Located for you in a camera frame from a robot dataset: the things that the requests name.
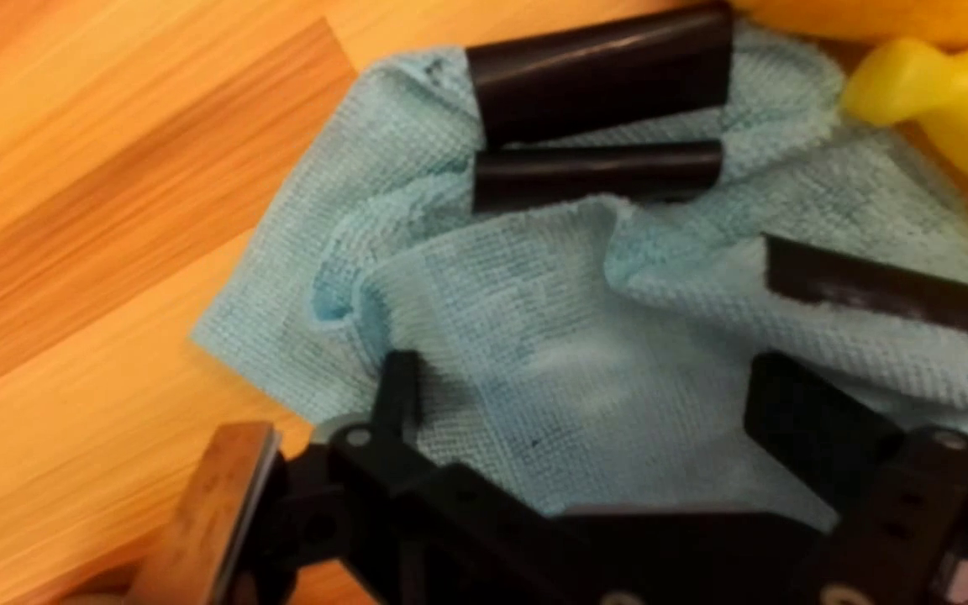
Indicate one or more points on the long thin black clip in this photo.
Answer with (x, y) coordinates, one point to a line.
(888, 289)

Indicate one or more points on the yellow toy banana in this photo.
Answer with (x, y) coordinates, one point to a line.
(957, 101)

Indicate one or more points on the wide black clip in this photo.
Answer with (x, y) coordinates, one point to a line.
(602, 67)

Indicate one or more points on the blue microfiber towel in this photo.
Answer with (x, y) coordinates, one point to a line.
(572, 357)

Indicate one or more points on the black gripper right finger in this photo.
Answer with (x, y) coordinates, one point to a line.
(815, 426)

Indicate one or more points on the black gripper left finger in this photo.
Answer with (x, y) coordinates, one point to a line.
(400, 398)

